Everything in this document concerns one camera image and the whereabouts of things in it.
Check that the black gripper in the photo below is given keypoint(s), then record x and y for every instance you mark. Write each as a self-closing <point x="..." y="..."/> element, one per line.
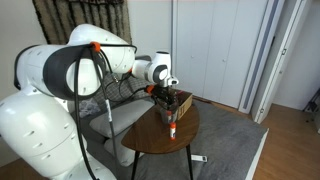
<point x="165" y="97"/>

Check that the orange-capped glue stick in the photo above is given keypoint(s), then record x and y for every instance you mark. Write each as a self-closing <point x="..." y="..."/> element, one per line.
<point x="173" y="131"/>
<point x="169" y="116"/>

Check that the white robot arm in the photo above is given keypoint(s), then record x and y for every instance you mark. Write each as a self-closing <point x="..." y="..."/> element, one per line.
<point x="35" y="121"/>

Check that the cardboard box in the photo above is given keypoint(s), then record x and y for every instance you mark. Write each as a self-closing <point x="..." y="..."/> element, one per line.
<point x="184" y="100"/>

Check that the grey mesh pen holder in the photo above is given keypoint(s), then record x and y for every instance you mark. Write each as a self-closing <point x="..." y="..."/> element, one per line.
<point x="162" y="111"/>

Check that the walnut side table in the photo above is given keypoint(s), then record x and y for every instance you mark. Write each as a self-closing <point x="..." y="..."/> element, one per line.
<point x="150" y="135"/>

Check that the left grey cushion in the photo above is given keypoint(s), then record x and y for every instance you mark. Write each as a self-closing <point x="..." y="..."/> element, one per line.
<point x="122" y="117"/>

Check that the grey cushion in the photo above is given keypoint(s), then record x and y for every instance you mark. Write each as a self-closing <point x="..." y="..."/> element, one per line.
<point x="125" y="155"/>
<point x="122" y="117"/>

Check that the far plaid pillow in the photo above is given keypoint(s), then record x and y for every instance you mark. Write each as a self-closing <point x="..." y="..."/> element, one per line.
<point x="126" y="90"/>

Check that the white remote control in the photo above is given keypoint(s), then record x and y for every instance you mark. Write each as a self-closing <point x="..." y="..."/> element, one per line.
<point x="199" y="158"/>

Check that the right grey cushion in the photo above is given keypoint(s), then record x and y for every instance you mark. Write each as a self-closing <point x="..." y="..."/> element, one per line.
<point x="125" y="155"/>

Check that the white closet doors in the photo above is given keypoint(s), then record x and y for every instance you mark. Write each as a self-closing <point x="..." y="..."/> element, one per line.
<point x="215" y="41"/>

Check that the grey floor rug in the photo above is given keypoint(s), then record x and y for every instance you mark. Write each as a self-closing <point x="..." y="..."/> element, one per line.
<point x="231" y="143"/>

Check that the woven wall hanging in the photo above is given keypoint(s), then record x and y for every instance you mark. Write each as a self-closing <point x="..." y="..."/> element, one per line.
<point x="58" y="18"/>

